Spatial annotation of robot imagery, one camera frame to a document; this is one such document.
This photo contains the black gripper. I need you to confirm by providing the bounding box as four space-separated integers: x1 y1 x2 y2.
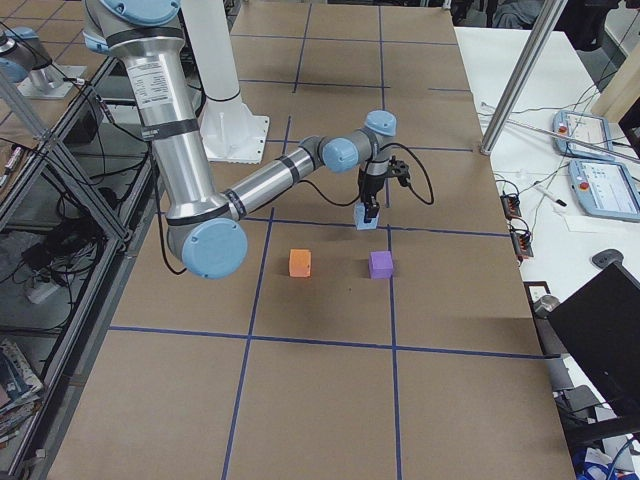
358 168 386 224

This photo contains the light blue foam block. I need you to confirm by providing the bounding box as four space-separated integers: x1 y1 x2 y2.
353 202 379 231

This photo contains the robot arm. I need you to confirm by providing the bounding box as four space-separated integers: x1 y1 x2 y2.
84 1 397 279

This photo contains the purple foam block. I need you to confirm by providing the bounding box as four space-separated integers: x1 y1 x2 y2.
368 250 394 279

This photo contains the orange foam block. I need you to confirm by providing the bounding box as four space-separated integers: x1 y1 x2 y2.
288 249 312 278

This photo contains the left black power adapter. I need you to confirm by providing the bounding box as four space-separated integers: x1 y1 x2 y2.
500 193 521 220

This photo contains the black marker pen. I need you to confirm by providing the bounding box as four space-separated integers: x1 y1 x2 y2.
536 184 567 207

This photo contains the upper teach pendant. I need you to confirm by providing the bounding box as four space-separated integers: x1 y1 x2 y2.
553 110 614 161

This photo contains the teach pendant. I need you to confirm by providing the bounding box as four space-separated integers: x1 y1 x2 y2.
568 159 639 223
553 110 614 161

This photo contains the lower teach pendant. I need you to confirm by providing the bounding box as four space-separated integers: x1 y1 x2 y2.
568 159 639 223

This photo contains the black monitor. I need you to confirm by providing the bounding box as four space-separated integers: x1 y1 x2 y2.
548 262 639 415

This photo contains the stack of magazines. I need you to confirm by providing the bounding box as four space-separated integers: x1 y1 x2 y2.
1 337 44 448

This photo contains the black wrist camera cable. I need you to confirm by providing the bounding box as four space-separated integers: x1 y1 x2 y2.
384 142 435 205

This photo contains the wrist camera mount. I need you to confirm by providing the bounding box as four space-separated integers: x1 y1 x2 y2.
387 156 411 188

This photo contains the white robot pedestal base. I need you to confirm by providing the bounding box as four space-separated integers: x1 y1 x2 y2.
181 0 270 164

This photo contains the aluminium frame post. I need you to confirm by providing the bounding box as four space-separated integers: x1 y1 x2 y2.
480 0 567 155

